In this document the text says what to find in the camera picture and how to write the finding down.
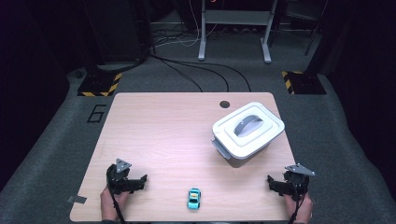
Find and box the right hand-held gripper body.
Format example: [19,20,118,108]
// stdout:
[281,163,317,202]

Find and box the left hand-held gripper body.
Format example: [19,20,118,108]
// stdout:
[106,158,138,196]

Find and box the blue toy car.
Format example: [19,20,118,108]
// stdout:
[186,187,203,211]

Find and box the person's right hand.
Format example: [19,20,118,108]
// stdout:
[283,192,314,224]

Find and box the person's left hand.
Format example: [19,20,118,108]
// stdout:
[99,186,132,222]

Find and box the black striped stand base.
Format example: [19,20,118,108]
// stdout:
[77,72,123,98]
[281,70,328,96]

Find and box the black cabinet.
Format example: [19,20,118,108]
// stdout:
[81,0,152,64]

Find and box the right hand-held gripper cable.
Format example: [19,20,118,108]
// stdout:
[288,181,305,224]

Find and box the hand-held gripper cable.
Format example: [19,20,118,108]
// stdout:
[288,181,305,224]
[107,186,126,224]

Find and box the left hand-held gripper cable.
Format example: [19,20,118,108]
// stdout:
[107,186,126,224]

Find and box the black floor cable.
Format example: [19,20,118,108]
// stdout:
[174,61,253,93]
[162,59,231,93]
[150,54,204,93]

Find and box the white floor cable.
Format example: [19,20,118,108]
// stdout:
[153,0,219,49]

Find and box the white metal desk frame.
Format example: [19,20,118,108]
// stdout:
[197,0,280,65]

